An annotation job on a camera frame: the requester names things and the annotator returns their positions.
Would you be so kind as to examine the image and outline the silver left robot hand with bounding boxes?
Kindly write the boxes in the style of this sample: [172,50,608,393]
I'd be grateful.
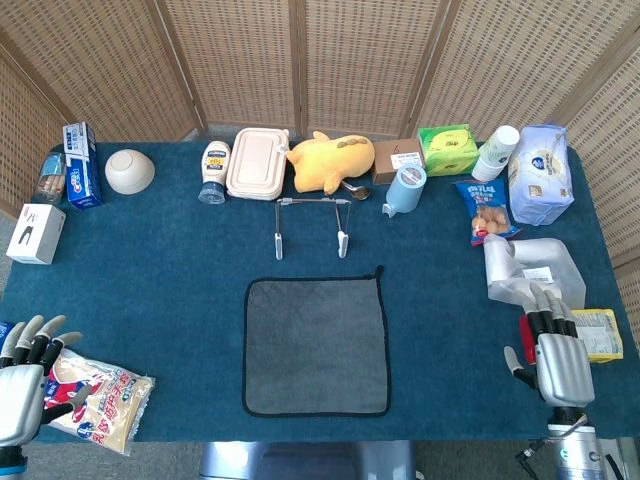
[0,314,94,449]

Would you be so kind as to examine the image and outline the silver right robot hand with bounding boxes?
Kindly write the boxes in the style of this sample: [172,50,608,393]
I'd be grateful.
[503,282,596,407]

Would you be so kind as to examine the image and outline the grey and blue cloth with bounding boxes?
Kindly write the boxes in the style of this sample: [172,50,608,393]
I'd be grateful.
[242,264,392,419]

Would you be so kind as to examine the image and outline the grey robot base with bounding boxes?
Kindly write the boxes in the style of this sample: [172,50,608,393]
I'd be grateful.
[199,440,417,480]

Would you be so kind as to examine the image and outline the yellow red biscuit packet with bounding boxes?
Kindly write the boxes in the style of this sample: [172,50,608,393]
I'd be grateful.
[518,308,625,366]

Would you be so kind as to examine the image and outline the gloves package red blue print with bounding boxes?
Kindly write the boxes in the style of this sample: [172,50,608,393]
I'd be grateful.
[0,321,156,456]

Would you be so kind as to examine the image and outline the translucent plastic bag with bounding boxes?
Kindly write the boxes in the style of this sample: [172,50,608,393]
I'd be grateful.
[483,233,587,311]

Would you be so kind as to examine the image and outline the white box black print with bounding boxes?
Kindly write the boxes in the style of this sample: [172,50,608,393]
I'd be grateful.
[5,202,67,265]

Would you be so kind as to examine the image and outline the blue cookie snack bag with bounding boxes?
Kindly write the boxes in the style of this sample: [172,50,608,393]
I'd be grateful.
[452,178,522,248]

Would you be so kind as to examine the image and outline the blue table carpet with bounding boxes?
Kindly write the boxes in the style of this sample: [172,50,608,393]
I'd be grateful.
[0,141,640,444]

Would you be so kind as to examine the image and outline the clear jar with sticks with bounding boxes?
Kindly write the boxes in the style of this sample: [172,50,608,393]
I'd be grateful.
[32,152,68,206]

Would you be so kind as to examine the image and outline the stack of paper cups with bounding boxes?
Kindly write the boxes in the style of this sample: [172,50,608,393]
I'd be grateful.
[471,124,521,183]

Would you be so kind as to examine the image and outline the blue toothpaste box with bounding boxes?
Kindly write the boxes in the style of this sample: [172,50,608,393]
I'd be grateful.
[62,121,105,211]

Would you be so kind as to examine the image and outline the light blue cylindrical mug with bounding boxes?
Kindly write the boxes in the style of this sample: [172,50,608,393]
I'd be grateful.
[382,163,429,219]

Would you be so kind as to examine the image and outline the beige upturned bowl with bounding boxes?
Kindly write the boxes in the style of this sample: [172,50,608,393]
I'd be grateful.
[104,149,156,196]

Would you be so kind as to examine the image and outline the green tissue pack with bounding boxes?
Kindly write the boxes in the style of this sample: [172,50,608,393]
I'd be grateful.
[417,123,480,178]

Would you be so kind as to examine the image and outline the metal spoon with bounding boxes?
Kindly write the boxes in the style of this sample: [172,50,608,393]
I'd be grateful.
[341,179,372,201]

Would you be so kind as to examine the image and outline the brown cardboard box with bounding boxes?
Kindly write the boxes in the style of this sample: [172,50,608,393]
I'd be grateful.
[370,138,426,186]

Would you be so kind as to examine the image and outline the mayonnaise squeeze bottle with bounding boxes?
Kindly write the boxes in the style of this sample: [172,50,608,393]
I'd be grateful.
[197,140,232,206]

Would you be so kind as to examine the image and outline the yellow plush toy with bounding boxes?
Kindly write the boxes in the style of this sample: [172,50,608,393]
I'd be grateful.
[285,130,376,196]

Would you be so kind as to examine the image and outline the beige plastic lunch box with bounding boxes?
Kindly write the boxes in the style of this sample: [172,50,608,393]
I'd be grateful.
[225,127,291,202]

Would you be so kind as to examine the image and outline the wicker folding screen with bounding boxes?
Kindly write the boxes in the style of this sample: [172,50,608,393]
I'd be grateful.
[0,0,640,271]

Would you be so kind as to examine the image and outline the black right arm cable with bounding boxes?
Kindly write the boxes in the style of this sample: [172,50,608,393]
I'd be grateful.
[515,417,591,464]

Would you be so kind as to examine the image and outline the small metal wire stand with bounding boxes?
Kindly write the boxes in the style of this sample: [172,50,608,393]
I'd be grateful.
[273,197,351,261]

